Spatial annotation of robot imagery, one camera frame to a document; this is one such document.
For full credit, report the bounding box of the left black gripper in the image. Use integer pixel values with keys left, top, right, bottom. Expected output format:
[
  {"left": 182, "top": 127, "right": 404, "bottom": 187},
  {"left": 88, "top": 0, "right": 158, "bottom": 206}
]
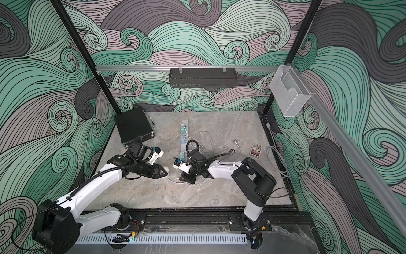
[{"left": 135, "top": 161, "right": 168, "bottom": 179}]

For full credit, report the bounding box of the aluminium wall rail right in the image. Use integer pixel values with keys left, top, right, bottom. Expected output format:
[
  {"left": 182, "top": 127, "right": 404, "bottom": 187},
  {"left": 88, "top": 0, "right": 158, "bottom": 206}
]
[{"left": 288, "top": 64, "right": 406, "bottom": 236}]

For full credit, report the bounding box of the aluminium wall rail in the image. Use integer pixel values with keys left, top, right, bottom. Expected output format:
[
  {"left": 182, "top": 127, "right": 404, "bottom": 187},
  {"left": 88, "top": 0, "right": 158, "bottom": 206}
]
[
  {"left": 288, "top": 64, "right": 406, "bottom": 236},
  {"left": 95, "top": 65, "right": 279, "bottom": 73}
]

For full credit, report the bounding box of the black wall shelf tray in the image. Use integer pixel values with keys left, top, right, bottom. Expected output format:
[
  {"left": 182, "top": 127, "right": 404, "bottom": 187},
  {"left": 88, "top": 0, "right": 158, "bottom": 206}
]
[{"left": 169, "top": 68, "right": 237, "bottom": 88}]

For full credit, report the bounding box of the beige coiled cable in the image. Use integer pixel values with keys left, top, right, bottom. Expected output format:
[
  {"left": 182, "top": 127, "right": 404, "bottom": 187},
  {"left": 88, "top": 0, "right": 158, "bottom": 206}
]
[{"left": 187, "top": 130, "right": 242, "bottom": 159}]

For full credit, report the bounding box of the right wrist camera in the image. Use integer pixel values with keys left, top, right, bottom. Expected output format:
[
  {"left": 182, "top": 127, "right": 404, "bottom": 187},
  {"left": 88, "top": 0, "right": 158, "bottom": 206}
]
[{"left": 172, "top": 158, "right": 191, "bottom": 174}]

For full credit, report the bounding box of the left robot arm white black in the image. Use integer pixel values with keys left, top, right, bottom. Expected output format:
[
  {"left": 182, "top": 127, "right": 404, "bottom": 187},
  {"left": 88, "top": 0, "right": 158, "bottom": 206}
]
[{"left": 31, "top": 142, "right": 168, "bottom": 254}]

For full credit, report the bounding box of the small card box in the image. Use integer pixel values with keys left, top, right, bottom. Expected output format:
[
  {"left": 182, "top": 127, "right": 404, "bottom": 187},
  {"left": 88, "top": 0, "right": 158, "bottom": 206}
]
[{"left": 250, "top": 144, "right": 262, "bottom": 158}]

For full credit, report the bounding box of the clear acrylic wall bin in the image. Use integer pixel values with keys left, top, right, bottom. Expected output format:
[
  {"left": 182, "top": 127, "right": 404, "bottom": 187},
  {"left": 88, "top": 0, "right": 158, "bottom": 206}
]
[{"left": 270, "top": 65, "right": 311, "bottom": 117}]

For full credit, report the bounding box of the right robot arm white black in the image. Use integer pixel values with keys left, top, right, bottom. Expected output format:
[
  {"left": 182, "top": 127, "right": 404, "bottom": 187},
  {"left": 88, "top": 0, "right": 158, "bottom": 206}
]
[{"left": 173, "top": 140, "right": 277, "bottom": 231}]

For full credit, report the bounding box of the aluminium wall rail back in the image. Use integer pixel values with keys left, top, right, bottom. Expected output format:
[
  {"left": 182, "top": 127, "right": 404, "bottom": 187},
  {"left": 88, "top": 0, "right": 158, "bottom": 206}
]
[{"left": 95, "top": 65, "right": 279, "bottom": 73}]

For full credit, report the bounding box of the grey cable right edge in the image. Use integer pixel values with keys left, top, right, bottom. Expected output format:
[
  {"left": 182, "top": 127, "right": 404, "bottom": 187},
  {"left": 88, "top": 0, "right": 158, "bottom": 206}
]
[{"left": 266, "top": 123, "right": 291, "bottom": 179}]

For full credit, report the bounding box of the white slotted cable duct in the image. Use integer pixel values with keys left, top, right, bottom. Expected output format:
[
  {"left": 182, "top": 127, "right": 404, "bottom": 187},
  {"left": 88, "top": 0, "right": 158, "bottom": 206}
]
[{"left": 76, "top": 233, "right": 248, "bottom": 245}]

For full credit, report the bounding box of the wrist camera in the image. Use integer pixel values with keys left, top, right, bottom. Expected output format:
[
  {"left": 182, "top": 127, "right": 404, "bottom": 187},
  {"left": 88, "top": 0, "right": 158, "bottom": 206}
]
[
  {"left": 148, "top": 147, "right": 164, "bottom": 165},
  {"left": 172, "top": 158, "right": 191, "bottom": 174}
]

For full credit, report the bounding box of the white power strip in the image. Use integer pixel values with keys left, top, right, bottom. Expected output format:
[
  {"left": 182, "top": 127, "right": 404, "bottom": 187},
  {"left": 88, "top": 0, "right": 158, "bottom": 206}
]
[{"left": 180, "top": 119, "right": 189, "bottom": 161}]

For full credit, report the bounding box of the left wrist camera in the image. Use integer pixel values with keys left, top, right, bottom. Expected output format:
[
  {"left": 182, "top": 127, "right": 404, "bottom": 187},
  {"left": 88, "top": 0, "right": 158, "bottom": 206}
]
[{"left": 148, "top": 147, "right": 164, "bottom": 165}]

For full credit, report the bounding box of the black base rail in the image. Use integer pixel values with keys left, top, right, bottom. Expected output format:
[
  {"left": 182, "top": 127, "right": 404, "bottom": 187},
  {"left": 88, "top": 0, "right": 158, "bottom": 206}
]
[{"left": 120, "top": 207, "right": 315, "bottom": 231}]

